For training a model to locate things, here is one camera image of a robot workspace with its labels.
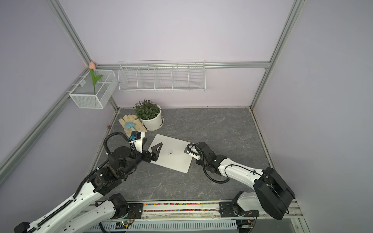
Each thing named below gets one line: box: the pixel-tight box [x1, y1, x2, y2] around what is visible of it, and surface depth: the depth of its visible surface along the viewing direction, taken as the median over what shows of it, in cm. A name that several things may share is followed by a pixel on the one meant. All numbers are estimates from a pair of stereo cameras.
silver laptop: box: [147, 133, 195, 174], surface depth 92 cm
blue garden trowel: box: [124, 121, 136, 132], surface depth 109 cm
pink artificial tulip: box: [88, 61, 104, 95], surface depth 92 cm
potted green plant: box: [132, 99, 165, 132], surface depth 99 cm
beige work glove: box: [118, 114, 148, 137], surface depth 112 cm
